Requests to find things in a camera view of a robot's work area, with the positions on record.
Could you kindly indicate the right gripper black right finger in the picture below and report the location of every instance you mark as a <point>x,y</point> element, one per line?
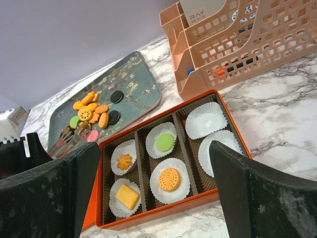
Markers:
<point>259,201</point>

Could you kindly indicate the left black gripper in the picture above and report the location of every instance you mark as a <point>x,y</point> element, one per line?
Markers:
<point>21,155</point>

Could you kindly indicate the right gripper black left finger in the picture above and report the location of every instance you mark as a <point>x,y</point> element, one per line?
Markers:
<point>50,200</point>

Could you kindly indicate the yellow square cookie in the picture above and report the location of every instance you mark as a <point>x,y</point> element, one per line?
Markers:
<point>127,196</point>

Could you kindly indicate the pink round cookie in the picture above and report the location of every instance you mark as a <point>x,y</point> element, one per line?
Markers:
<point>93,136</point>

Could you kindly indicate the brown swirl cookie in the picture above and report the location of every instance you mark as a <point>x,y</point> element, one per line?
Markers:
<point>124,162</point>

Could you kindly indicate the orange cookie tin box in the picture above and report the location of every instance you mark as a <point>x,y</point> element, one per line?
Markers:
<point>203,187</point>

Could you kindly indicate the green round cookie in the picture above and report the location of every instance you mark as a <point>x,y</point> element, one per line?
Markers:
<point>73,122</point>
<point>165,142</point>

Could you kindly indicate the white paper cup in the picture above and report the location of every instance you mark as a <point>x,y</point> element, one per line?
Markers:
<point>204,120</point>
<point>127,147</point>
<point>225,137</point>
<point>182,191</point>
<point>117,208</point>
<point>166,127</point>

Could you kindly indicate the orange lotus slice cookie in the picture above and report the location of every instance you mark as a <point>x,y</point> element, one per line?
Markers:
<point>85,114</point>

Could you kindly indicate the orange round cracker cookie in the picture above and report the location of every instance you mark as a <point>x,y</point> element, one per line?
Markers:
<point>103,120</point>

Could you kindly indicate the orange flower cookie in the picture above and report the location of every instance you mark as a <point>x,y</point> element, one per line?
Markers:
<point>88,98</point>

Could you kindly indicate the black round cookie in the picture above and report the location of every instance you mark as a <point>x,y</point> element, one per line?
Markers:
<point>114,117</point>
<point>116,96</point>

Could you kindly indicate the floral dark serving tray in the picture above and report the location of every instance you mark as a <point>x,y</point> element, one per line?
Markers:
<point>128,88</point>

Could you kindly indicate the blue capped bottle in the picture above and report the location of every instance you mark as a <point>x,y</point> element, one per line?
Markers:
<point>189,71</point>

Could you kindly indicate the peach plastic desk organizer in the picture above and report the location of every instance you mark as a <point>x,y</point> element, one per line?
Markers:
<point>243,39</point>

